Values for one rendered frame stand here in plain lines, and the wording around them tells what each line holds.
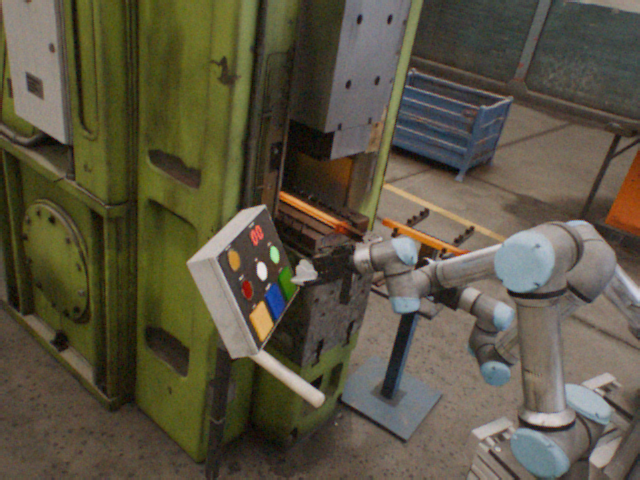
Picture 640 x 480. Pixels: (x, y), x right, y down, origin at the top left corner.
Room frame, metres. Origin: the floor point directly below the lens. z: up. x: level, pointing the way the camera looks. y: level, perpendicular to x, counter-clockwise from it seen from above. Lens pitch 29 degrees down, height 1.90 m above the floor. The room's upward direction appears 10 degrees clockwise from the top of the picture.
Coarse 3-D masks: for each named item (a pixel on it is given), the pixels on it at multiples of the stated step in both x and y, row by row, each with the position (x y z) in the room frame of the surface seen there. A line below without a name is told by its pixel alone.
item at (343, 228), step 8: (280, 192) 2.02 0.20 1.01; (288, 200) 1.97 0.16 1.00; (296, 200) 1.97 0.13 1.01; (304, 208) 1.92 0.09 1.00; (312, 208) 1.93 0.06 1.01; (320, 216) 1.88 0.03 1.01; (328, 216) 1.88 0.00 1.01; (336, 224) 1.83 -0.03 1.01; (344, 224) 1.83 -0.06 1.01; (336, 232) 1.82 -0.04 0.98; (344, 232) 1.82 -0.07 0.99; (352, 232) 1.79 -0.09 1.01; (360, 232) 1.79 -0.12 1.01; (360, 240) 1.78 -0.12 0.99
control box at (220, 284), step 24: (240, 216) 1.43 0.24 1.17; (264, 216) 1.44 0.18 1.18; (216, 240) 1.27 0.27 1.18; (240, 240) 1.28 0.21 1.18; (264, 240) 1.39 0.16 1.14; (192, 264) 1.16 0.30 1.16; (216, 264) 1.15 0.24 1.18; (240, 264) 1.23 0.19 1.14; (264, 264) 1.33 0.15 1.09; (288, 264) 1.45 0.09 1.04; (216, 288) 1.14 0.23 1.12; (240, 288) 1.18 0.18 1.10; (264, 288) 1.28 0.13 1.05; (216, 312) 1.14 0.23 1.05; (240, 312) 1.14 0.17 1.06; (240, 336) 1.13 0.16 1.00
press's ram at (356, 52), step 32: (320, 0) 1.75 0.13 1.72; (352, 0) 1.72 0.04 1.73; (384, 0) 1.84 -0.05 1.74; (320, 32) 1.74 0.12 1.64; (352, 32) 1.74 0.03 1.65; (384, 32) 1.87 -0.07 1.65; (320, 64) 1.73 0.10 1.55; (352, 64) 1.76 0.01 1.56; (384, 64) 1.90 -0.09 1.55; (320, 96) 1.72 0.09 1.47; (352, 96) 1.79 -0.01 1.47; (384, 96) 1.93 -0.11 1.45; (320, 128) 1.71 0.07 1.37
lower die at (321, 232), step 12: (288, 192) 2.07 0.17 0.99; (288, 204) 1.95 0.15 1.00; (312, 204) 2.00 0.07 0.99; (276, 216) 1.86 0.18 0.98; (288, 216) 1.88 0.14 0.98; (300, 216) 1.88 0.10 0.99; (312, 216) 1.88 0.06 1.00; (336, 216) 1.93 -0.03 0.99; (276, 228) 1.85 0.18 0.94; (288, 228) 1.82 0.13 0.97; (300, 228) 1.80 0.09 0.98; (312, 228) 1.81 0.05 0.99; (324, 228) 1.82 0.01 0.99; (312, 240) 1.75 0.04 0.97; (324, 240) 1.78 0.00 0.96; (336, 240) 1.84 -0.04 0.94
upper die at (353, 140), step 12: (288, 132) 1.85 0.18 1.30; (300, 132) 1.82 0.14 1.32; (312, 132) 1.79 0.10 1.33; (336, 132) 1.75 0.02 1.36; (348, 132) 1.80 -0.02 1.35; (360, 132) 1.85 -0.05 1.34; (300, 144) 1.82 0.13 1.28; (312, 144) 1.79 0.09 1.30; (324, 144) 1.76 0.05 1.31; (336, 144) 1.76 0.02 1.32; (348, 144) 1.81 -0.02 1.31; (360, 144) 1.86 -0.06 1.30; (324, 156) 1.75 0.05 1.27; (336, 156) 1.76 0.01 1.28
